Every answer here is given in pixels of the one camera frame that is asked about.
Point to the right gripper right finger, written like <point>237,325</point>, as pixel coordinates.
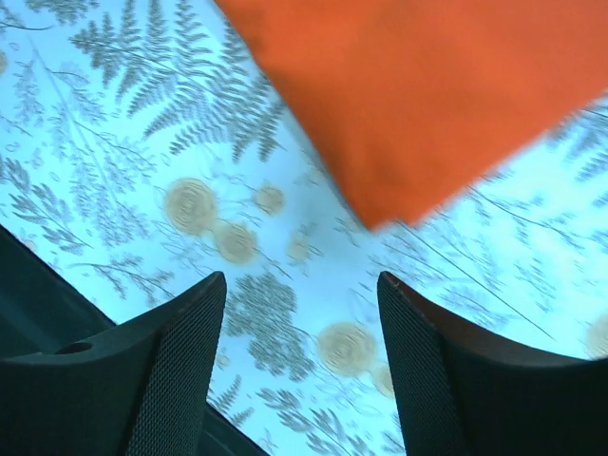
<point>461,389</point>

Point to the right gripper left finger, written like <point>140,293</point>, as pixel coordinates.
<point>138,388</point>

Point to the orange t-shirt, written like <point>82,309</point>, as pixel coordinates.
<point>408,102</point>

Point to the floral patterned table mat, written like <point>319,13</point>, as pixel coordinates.
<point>142,149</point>

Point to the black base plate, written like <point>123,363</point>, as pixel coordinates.
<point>41,312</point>

